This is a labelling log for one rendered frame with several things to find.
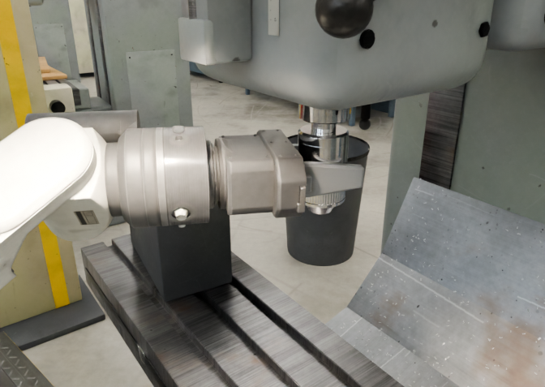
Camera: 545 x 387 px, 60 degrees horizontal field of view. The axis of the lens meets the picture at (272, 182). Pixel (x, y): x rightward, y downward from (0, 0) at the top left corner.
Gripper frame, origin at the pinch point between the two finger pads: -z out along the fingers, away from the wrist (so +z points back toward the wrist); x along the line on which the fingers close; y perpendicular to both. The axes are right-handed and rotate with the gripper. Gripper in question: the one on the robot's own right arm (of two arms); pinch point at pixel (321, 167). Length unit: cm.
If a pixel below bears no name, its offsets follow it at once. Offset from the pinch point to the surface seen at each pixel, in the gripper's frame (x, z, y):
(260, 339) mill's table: 12.8, 3.5, 30.5
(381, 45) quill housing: -11.0, 0.0, -12.4
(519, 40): -5.6, -14.2, -12.1
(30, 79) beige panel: 158, 68, 17
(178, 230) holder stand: 25.1, 14.1, 18.5
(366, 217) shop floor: 222, -105, 121
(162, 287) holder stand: 24.4, 17.2, 27.9
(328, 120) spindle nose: -2.4, 0.4, -5.3
